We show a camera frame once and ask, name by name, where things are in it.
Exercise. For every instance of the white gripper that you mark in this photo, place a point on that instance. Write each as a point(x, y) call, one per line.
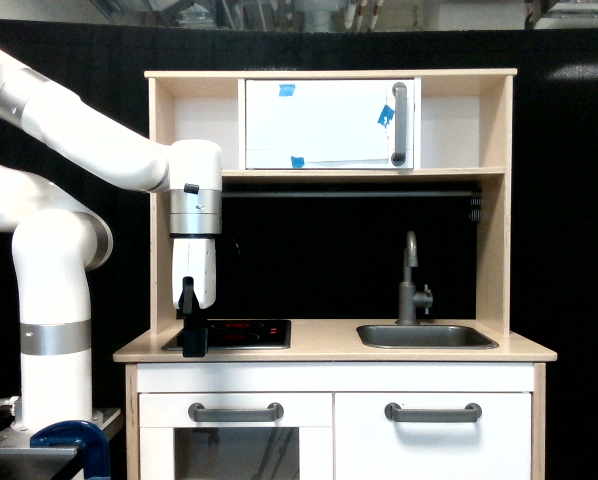
point(193, 289)

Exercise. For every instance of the white cabinet door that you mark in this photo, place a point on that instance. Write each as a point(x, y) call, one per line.
point(369, 446)

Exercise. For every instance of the grey cabinet door handle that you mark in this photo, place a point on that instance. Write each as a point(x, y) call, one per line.
point(471, 413)

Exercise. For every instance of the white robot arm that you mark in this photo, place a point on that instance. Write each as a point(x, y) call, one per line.
point(56, 240)

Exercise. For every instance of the white oven door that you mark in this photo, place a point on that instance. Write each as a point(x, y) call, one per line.
point(298, 446)

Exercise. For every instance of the white microwave door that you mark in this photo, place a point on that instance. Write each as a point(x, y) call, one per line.
point(332, 124)

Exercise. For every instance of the black toy stove top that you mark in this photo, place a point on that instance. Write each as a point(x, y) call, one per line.
point(241, 334)

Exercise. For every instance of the blue c-clamp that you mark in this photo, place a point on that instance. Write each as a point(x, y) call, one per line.
point(87, 437)

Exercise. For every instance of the grey toy sink basin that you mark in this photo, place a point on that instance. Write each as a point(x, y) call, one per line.
point(424, 337)

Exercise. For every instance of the blue tape piece bottom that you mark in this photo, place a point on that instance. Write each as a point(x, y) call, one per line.
point(297, 162)

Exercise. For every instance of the blue tape piece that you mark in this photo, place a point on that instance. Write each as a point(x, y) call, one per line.
point(286, 90)
point(297, 162)
point(386, 116)

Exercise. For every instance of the grey toy faucet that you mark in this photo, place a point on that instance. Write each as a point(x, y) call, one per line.
point(410, 299)

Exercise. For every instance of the blue tape piece top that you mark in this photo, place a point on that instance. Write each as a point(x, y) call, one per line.
point(286, 90)

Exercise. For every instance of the blue tape piece right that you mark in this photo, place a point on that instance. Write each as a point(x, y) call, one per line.
point(386, 116)

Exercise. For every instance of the grey oven door handle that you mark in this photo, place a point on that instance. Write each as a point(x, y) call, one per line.
point(273, 412)

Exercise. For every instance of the grey hanging rail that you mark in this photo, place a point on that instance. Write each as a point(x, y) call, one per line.
point(352, 194)

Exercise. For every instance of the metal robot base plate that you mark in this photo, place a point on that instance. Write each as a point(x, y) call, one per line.
point(15, 440)

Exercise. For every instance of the black rail hooks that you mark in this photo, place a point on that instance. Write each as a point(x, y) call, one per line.
point(475, 214)

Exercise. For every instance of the grey microwave door handle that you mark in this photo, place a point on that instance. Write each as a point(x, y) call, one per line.
point(399, 156)

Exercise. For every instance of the wooden toy kitchen frame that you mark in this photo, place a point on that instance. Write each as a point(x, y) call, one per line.
point(327, 355)

